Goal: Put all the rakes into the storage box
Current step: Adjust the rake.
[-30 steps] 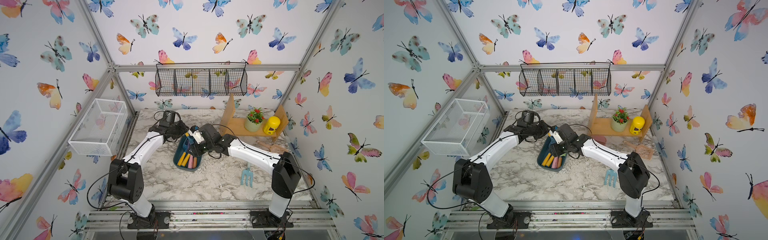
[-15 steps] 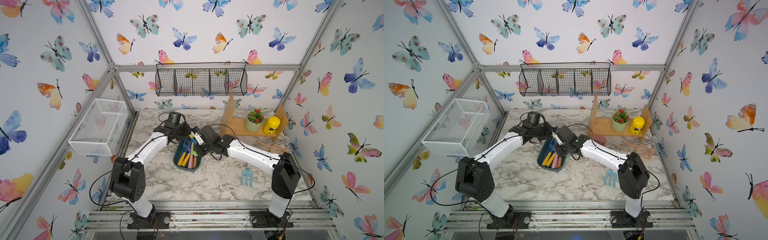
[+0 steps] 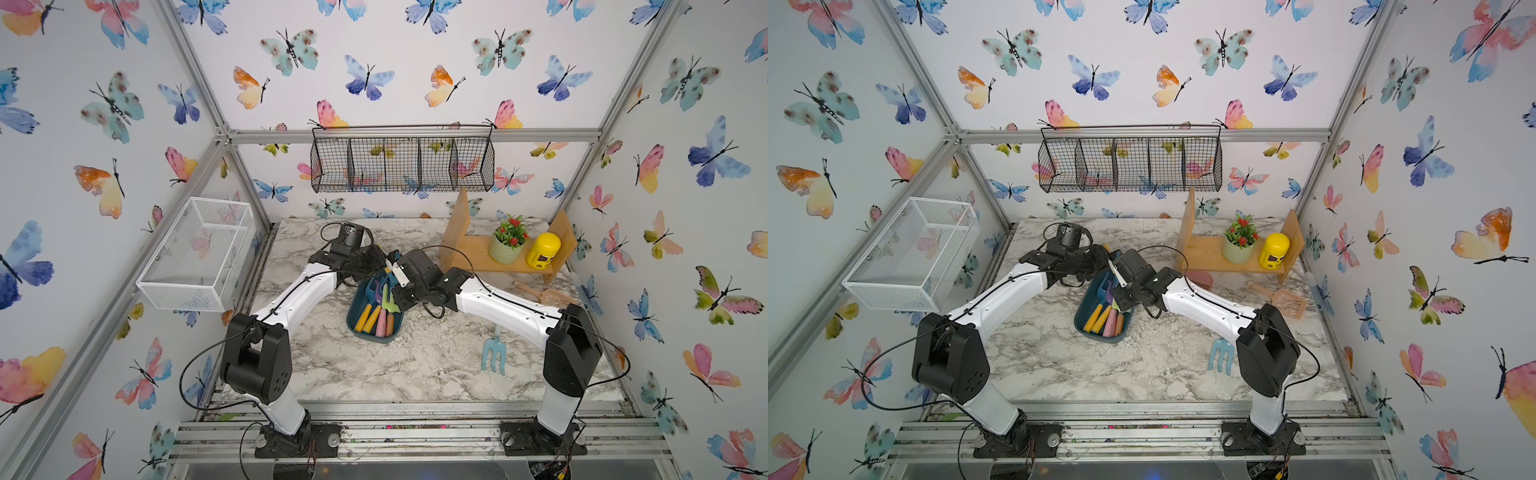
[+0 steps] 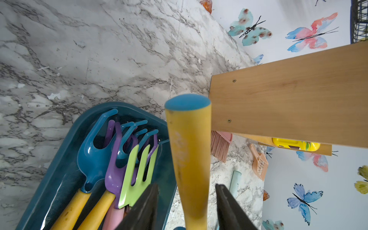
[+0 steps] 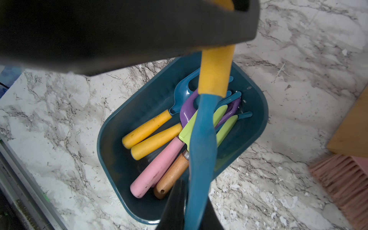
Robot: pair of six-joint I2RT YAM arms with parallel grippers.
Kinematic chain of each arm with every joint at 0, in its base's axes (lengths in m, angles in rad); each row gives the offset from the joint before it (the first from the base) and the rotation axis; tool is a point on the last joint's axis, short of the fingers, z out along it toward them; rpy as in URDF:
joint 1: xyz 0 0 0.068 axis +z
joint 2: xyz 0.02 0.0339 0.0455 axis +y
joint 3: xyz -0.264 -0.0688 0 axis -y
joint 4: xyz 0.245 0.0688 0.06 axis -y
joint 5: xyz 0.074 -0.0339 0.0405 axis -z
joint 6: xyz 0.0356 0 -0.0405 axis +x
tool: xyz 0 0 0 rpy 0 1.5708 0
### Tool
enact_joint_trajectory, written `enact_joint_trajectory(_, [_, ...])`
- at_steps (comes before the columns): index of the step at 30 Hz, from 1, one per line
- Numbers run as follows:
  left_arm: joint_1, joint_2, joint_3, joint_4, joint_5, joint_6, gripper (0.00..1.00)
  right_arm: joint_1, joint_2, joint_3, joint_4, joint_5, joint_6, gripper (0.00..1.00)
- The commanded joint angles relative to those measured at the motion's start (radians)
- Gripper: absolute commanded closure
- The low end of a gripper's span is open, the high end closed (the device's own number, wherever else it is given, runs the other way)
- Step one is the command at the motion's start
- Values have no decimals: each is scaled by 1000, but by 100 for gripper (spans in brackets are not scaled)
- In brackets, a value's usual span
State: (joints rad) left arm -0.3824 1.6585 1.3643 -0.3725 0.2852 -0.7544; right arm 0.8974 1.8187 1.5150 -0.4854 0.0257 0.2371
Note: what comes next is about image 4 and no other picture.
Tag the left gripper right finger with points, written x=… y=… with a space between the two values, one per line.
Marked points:
x=230 y=215

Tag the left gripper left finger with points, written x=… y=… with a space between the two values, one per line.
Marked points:
x=143 y=214

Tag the green rake wooden handle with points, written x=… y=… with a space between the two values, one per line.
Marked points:
x=134 y=184

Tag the purple fork pink handle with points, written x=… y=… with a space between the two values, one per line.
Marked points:
x=130 y=168

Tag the purple rake pink handle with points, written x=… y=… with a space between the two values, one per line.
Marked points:
x=106 y=210

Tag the teal rake yellow handle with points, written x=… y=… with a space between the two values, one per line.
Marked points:
x=93 y=163

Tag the teal plastic storage box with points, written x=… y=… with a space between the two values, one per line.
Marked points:
x=63 y=178

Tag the blue claw rake yellow handle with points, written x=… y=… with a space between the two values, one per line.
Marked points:
x=142 y=139
x=189 y=127

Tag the pink hand brush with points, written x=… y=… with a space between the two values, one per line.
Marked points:
x=220 y=143

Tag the yellow jar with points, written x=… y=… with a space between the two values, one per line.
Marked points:
x=297 y=145

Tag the wooden shelf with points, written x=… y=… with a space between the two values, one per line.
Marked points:
x=319 y=97

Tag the black wire wall basket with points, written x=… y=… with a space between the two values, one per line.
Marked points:
x=358 y=21

